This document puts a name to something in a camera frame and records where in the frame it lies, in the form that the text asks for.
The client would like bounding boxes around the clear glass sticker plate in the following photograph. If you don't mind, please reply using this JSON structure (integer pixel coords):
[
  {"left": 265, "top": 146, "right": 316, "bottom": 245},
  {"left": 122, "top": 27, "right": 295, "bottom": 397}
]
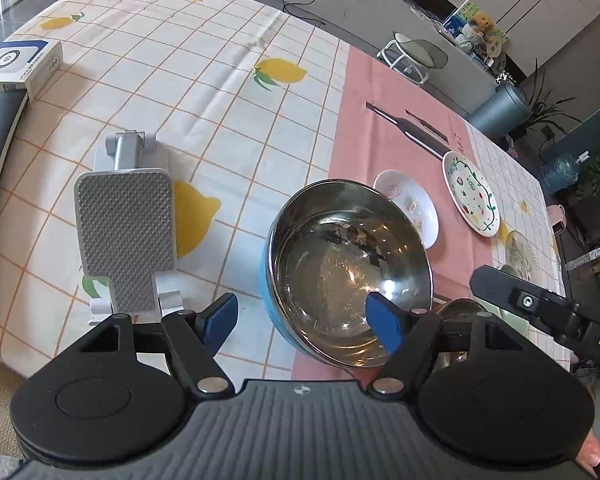
[{"left": 505, "top": 231, "right": 541, "bottom": 285}]

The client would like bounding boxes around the blue steel bowl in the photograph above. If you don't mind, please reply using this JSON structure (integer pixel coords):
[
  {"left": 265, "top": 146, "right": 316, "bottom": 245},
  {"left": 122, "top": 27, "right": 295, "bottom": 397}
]
[{"left": 260, "top": 179, "right": 434, "bottom": 368}]

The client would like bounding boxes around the right hand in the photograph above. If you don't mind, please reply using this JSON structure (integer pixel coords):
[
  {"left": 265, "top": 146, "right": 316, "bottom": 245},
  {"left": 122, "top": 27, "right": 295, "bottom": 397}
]
[{"left": 576, "top": 416, "right": 600, "bottom": 478}]

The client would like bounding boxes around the pink small heater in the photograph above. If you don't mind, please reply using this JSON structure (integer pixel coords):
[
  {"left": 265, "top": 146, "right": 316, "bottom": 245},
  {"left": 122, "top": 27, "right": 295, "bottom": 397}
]
[{"left": 546, "top": 204, "right": 567, "bottom": 236}]

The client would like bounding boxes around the small white sticker plate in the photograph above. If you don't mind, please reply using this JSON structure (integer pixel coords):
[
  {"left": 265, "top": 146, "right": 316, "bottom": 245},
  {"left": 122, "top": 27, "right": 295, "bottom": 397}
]
[{"left": 373, "top": 169, "right": 439, "bottom": 249}]

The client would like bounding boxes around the grey phone stand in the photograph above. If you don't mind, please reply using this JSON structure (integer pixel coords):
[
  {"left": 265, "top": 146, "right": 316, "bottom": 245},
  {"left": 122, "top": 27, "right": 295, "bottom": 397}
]
[{"left": 73, "top": 130, "right": 183, "bottom": 325}]

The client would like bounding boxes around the white fruity painted plate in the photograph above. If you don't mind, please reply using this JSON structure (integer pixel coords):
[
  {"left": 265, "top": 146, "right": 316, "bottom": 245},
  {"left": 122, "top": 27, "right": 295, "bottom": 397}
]
[{"left": 442, "top": 151, "right": 501, "bottom": 237}]

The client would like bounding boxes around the blue water jug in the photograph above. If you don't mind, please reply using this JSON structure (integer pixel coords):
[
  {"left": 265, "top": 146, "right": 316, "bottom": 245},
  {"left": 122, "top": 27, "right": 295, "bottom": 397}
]
[{"left": 538, "top": 151, "right": 590, "bottom": 194}]

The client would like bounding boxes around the green potted plant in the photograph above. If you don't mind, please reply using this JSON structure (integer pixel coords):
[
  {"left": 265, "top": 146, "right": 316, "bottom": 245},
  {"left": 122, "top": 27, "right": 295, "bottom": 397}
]
[{"left": 521, "top": 61, "right": 582, "bottom": 134}]

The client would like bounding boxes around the grey trash can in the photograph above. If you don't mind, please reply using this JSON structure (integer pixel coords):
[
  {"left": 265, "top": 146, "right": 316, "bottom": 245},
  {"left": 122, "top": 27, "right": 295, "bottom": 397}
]
[{"left": 468, "top": 82, "right": 532, "bottom": 141}]

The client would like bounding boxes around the lemon checkered tablecloth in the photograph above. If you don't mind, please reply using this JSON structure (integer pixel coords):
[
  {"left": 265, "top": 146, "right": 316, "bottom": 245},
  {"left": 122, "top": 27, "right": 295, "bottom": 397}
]
[{"left": 0, "top": 0, "right": 564, "bottom": 382}]

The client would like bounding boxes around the white blue box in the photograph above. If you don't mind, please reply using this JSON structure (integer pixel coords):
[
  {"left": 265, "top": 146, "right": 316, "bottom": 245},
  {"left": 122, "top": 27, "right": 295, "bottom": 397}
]
[{"left": 0, "top": 39, "right": 64, "bottom": 99}]

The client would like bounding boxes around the teddy bear toy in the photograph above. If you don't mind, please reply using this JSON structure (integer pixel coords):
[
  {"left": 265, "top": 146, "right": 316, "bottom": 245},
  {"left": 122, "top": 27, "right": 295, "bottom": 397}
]
[{"left": 470, "top": 11, "right": 494, "bottom": 36}]

